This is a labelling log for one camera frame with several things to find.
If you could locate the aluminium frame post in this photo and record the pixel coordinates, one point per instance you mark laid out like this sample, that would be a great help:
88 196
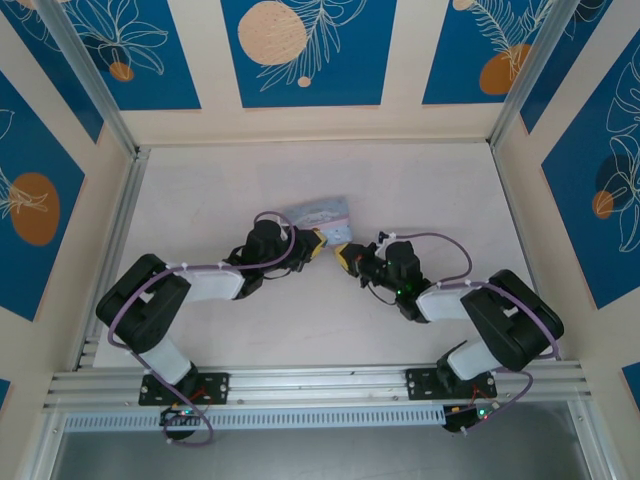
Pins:
90 75
530 75

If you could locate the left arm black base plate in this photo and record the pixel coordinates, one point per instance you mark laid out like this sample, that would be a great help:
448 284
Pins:
215 387

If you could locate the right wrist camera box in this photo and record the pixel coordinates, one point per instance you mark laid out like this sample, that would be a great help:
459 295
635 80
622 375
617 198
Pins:
387 237

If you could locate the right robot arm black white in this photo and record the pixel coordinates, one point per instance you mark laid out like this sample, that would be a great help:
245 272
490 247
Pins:
510 320

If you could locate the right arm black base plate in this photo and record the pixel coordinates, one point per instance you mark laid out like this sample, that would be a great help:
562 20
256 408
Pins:
422 382

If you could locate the grey metal sheet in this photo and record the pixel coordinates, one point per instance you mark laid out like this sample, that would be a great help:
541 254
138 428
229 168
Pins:
320 457

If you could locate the aluminium cross rail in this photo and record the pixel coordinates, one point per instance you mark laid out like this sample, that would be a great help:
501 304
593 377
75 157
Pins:
320 382

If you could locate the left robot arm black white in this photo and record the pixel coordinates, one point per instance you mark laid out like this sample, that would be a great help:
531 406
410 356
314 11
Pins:
150 310

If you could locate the blue cartoon tin box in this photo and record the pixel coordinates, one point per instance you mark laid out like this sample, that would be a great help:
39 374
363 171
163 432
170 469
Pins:
315 212

